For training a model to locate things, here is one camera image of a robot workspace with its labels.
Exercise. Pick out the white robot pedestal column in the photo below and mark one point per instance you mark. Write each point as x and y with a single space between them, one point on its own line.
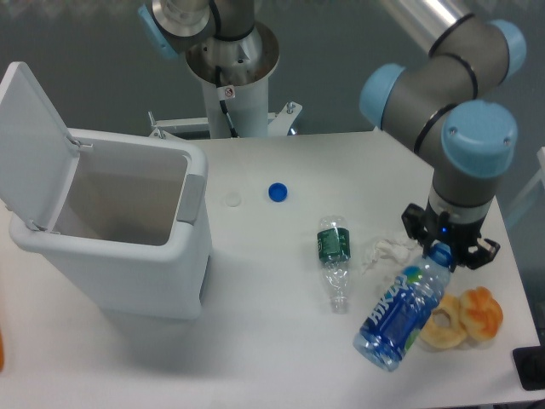
234 78

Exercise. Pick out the white frame at right edge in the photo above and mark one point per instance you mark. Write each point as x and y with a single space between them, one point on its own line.
528 194

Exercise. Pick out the white bottle cap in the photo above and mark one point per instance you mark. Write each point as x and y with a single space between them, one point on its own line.
233 199

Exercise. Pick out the orange object at left edge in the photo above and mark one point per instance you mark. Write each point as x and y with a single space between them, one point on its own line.
2 353

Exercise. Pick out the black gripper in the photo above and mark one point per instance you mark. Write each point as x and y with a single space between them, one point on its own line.
427 227

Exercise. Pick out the blue label plastic bottle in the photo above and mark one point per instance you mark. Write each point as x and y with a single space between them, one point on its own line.
405 307

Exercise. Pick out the white trash can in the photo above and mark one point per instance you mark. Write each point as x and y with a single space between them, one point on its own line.
123 217

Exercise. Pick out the orange glazed bun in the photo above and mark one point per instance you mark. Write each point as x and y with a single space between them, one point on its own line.
480 314

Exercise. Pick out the blue bottle cap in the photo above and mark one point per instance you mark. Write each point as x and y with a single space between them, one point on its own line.
277 192

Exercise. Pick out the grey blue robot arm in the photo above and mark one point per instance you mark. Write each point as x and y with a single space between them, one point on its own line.
437 111

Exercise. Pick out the green label clear plastic bottle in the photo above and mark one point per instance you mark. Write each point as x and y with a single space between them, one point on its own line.
334 255

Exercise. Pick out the crumpled white tissue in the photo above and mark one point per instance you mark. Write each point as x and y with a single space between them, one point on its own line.
391 249

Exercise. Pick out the black device at table edge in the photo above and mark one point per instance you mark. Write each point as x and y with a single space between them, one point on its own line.
529 363

